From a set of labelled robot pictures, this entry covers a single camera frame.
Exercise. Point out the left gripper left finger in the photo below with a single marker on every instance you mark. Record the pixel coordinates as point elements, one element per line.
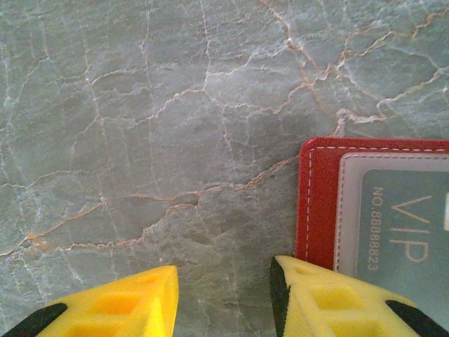
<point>115,309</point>

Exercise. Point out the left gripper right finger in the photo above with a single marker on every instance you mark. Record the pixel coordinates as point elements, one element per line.
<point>329,309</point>

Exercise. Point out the red leather card holder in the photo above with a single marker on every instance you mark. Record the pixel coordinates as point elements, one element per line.
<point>317,203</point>

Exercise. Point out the grey VIP credit card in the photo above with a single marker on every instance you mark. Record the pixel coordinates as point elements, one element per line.
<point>403,228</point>

